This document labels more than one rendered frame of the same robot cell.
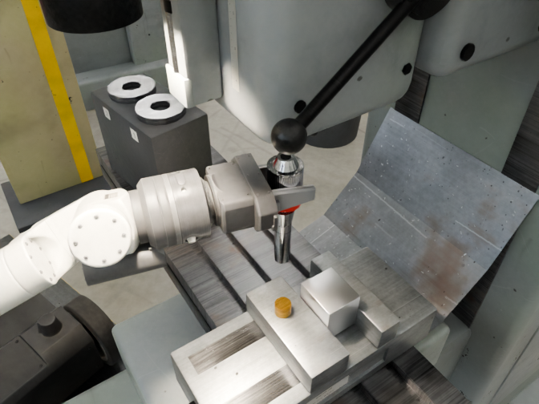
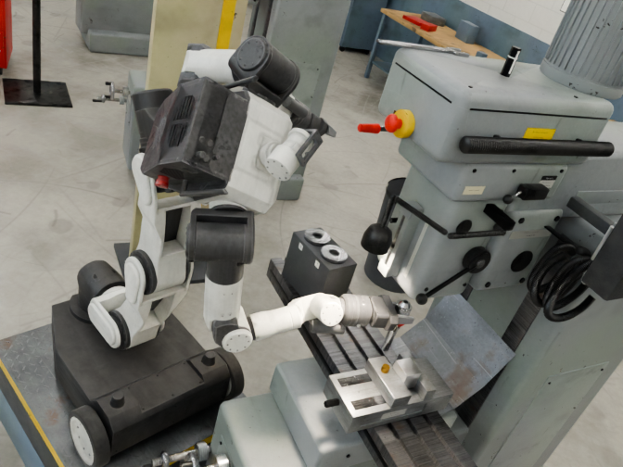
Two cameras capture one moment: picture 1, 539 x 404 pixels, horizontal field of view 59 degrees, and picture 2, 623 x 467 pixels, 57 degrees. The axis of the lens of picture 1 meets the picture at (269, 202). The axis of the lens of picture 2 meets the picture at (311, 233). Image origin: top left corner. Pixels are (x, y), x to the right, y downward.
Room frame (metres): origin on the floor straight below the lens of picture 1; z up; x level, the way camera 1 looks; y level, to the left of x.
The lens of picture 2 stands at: (-0.85, 0.31, 2.17)
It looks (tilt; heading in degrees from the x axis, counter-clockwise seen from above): 32 degrees down; 359
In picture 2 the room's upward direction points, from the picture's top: 17 degrees clockwise
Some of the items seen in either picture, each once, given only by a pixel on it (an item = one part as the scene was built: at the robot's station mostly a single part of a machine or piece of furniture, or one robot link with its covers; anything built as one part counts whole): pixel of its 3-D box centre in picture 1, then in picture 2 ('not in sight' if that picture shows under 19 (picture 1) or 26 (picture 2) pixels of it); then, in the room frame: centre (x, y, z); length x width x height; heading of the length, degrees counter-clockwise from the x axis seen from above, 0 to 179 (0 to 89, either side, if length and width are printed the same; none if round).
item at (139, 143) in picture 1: (154, 140); (318, 267); (0.79, 0.23, 1.04); 0.22 x 0.12 x 0.20; 43
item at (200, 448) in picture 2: not in sight; (177, 457); (0.30, 0.50, 0.52); 0.22 x 0.06 x 0.06; 124
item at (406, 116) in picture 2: not in sight; (402, 123); (0.35, 0.17, 1.76); 0.06 x 0.02 x 0.06; 34
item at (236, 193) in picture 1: (216, 200); (371, 311); (0.45, 0.07, 1.18); 0.13 x 0.12 x 0.10; 20
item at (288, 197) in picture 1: (293, 199); (403, 321); (0.45, -0.03, 1.18); 0.06 x 0.02 x 0.03; 110
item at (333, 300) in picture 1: (328, 303); (405, 373); (0.39, -0.08, 1.04); 0.06 x 0.05 x 0.06; 34
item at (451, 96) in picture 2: not in sight; (495, 107); (0.49, -0.03, 1.81); 0.47 x 0.26 x 0.16; 124
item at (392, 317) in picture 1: (308, 336); (390, 387); (0.37, -0.05, 0.99); 0.35 x 0.15 x 0.11; 124
